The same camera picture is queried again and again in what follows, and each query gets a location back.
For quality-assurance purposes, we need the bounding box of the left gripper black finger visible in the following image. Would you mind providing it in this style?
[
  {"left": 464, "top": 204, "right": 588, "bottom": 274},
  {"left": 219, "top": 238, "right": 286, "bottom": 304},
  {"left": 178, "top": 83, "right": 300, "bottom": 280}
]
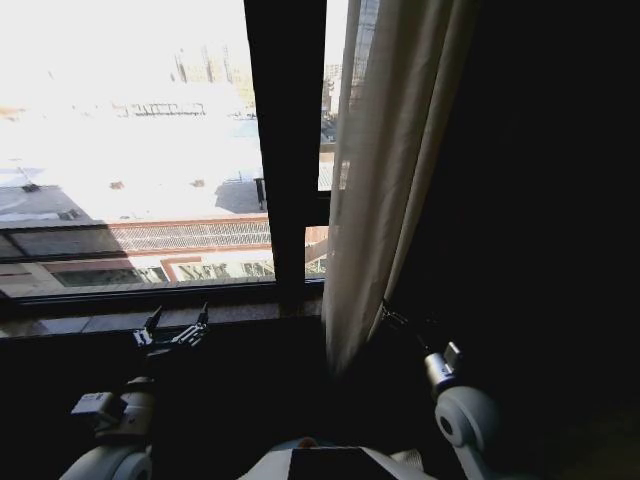
[
  {"left": 131, "top": 305, "right": 164, "bottom": 349},
  {"left": 170, "top": 300, "right": 211, "bottom": 348}
]

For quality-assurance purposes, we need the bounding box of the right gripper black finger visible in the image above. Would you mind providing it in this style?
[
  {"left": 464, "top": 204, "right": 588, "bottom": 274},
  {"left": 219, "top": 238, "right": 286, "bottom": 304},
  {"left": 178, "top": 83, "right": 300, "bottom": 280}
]
[{"left": 380, "top": 297, "right": 410, "bottom": 327}]

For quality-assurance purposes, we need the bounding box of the beige fabric curtain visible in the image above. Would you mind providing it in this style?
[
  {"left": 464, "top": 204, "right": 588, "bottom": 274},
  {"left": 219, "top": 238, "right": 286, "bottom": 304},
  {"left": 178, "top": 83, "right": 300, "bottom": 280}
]
[{"left": 319, "top": 0, "right": 482, "bottom": 379}]

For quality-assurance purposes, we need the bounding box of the stone window sill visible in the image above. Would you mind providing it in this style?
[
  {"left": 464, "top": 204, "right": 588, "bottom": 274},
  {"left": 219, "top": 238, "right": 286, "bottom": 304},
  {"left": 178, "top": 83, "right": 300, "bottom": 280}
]
[{"left": 0, "top": 296, "right": 324, "bottom": 339}]

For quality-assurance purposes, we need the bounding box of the outside building with lattice railing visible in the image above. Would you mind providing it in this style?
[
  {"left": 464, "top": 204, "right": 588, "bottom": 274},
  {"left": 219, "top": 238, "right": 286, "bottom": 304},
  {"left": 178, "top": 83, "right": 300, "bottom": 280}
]
[{"left": 0, "top": 213, "right": 277, "bottom": 301}]

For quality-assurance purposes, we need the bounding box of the white robot front shell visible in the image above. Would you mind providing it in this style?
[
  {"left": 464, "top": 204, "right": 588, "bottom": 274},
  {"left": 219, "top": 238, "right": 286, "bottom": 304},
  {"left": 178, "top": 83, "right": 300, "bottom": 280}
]
[{"left": 246, "top": 436, "right": 437, "bottom": 480}]

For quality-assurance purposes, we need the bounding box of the dark window frame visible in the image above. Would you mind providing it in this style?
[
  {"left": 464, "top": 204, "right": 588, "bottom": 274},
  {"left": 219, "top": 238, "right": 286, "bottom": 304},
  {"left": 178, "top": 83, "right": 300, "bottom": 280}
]
[{"left": 0, "top": 0, "right": 331, "bottom": 322}]

